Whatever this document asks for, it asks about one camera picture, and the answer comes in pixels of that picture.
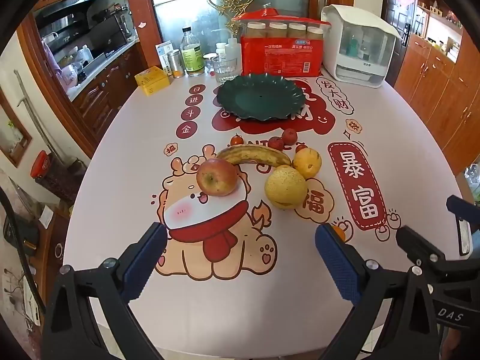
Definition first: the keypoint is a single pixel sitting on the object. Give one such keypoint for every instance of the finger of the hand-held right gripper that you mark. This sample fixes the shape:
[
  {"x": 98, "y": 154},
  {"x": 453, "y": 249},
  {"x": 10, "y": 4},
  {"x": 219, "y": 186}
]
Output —
[
  {"x": 455, "y": 204},
  {"x": 416, "y": 245}
]

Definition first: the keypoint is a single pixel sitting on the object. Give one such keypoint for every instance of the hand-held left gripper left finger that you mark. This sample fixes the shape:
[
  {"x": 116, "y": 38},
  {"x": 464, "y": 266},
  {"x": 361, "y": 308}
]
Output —
[{"x": 144, "y": 266}]

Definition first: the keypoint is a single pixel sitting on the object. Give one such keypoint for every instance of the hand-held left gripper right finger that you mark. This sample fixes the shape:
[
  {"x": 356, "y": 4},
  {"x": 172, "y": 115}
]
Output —
[{"x": 337, "y": 266}]

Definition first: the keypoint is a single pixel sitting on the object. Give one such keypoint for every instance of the orange tangerine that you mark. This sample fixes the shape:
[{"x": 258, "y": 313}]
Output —
[{"x": 339, "y": 232}]

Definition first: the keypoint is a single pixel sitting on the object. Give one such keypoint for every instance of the rough-skinned yellow pear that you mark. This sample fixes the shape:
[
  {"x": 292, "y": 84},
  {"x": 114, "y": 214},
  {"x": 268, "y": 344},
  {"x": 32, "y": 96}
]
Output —
[{"x": 285, "y": 187}]

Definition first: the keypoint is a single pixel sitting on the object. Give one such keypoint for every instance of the smooth yellow pear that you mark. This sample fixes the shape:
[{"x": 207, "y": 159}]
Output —
[{"x": 306, "y": 162}]

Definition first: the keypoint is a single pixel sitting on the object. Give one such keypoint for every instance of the red apple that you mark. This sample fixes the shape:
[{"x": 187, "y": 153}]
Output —
[{"x": 217, "y": 178}]

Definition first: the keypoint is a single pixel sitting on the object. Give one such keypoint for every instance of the cherry tomato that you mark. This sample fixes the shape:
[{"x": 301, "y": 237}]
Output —
[
  {"x": 236, "y": 140},
  {"x": 301, "y": 147}
]

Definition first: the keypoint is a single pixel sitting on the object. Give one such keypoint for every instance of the spotted ripe banana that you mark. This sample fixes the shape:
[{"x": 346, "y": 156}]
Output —
[{"x": 255, "y": 155}]

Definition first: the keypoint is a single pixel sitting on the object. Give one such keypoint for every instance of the dark green scalloped plate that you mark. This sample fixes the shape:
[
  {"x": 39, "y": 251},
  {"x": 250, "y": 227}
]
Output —
[{"x": 258, "y": 99}]

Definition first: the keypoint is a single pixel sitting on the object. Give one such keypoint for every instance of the clear plastic bottle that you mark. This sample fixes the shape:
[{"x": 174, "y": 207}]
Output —
[{"x": 473, "y": 182}]

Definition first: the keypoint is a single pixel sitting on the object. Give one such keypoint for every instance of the printed cartoon tablecloth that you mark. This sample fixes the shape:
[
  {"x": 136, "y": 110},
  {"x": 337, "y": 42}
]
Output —
[{"x": 131, "y": 157}]

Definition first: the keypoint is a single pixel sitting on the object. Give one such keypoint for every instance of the tall wooden cabinet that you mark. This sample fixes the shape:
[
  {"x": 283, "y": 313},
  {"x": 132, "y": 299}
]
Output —
[{"x": 438, "y": 93}]

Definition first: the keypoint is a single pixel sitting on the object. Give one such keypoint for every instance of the red hawthorn fruit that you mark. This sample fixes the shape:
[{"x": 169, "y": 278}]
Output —
[
  {"x": 289, "y": 135},
  {"x": 275, "y": 143}
]

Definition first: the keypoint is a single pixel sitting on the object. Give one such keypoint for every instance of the wooden kitchen base cabinet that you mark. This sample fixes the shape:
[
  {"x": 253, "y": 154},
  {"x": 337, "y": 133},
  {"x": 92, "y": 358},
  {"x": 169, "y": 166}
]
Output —
[{"x": 101, "y": 97}]

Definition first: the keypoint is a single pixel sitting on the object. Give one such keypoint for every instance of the metal pole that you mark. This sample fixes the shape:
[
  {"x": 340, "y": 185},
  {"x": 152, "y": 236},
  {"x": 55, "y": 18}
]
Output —
[{"x": 37, "y": 116}]

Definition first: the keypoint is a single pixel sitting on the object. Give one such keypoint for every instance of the yellow box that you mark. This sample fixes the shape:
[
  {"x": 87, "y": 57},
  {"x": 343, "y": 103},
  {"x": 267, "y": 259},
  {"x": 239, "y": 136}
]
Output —
[{"x": 152, "y": 80}]

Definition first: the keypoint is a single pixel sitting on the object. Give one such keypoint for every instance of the white countertop appliance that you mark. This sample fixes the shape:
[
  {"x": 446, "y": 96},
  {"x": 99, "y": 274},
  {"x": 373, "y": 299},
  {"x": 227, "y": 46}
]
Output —
[{"x": 337, "y": 45}]

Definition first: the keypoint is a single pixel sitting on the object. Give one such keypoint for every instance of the dark wooden door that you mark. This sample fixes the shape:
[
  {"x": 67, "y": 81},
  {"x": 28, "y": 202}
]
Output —
[{"x": 397, "y": 11}]

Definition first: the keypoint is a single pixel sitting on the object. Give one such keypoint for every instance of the small metal tin can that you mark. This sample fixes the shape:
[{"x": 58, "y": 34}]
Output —
[{"x": 175, "y": 65}]

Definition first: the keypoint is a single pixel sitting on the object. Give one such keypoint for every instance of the pinkish white kitchen appliance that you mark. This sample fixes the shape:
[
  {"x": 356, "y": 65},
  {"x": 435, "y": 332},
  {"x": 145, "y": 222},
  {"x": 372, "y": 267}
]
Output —
[{"x": 69, "y": 77}]

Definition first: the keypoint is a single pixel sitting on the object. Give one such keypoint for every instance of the clear glass cup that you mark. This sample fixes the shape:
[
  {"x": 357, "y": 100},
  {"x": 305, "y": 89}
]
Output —
[{"x": 225, "y": 71}]

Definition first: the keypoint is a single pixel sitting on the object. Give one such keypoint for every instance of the clear bottle green label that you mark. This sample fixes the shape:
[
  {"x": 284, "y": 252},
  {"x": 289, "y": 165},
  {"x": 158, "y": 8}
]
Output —
[{"x": 192, "y": 58}]

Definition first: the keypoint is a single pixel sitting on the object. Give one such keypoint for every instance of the white carton box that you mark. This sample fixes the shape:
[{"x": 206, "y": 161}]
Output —
[{"x": 162, "y": 52}]

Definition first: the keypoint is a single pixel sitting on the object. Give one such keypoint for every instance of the red paper cup packet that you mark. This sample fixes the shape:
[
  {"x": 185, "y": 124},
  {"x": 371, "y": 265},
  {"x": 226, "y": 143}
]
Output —
[{"x": 281, "y": 56}]

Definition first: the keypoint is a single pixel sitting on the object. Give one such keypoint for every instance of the beige-lidded jar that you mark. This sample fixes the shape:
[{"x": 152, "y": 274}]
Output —
[
  {"x": 297, "y": 31},
  {"x": 277, "y": 30},
  {"x": 256, "y": 30},
  {"x": 315, "y": 33}
]

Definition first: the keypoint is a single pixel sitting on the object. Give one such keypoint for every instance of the white pill bottle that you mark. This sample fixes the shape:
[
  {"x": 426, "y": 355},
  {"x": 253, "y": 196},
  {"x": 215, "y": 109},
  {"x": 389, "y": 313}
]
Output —
[
  {"x": 221, "y": 50},
  {"x": 234, "y": 48}
]

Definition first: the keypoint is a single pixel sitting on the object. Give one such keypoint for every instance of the red plastic basket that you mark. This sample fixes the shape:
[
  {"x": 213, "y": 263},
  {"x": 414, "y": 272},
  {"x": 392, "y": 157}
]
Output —
[{"x": 262, "y": 17}]

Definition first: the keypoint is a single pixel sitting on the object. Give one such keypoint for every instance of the kitchen range hood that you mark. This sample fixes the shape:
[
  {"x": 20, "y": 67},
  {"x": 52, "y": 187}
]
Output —
[{"x": 69, "y": 3}]

